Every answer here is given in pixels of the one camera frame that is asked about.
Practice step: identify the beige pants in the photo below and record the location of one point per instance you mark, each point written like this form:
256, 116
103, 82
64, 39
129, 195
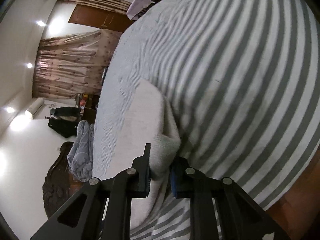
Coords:
148, 120

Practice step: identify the blue grey crumpled blanket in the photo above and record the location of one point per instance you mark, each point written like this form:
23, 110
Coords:
80, 157

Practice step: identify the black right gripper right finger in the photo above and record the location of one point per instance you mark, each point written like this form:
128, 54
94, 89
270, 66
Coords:
220, 209

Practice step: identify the dark wooden headboard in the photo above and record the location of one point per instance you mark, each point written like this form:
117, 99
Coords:
59, 184

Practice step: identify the beige dotted curtain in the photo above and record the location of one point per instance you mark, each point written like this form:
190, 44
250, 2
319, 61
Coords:
74, 64

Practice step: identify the lilac cloth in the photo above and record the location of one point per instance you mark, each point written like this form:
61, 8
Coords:
138, 8

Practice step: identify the brown wooden door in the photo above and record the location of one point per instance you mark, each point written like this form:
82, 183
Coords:
99, 18

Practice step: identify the white air conditioner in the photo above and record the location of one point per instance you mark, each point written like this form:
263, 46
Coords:
34, 107

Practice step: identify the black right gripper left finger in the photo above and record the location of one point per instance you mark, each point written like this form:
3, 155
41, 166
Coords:
101, 209

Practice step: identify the grey white striped bedsheet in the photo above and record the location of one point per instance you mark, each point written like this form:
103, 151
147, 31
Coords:
242, 79

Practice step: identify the dark hanging clothes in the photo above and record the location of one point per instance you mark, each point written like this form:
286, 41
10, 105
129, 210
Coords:
65, 120

